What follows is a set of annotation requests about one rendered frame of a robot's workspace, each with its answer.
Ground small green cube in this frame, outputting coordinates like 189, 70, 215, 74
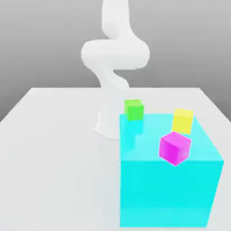
124, 99, 144, 121

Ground large cyan box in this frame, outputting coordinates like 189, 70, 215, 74
119, 113, 225, 228

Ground small yellow cube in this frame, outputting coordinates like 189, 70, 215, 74
171, 108, 194, 135

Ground small magenta cube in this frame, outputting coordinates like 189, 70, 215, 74
158, 131, 192, 166

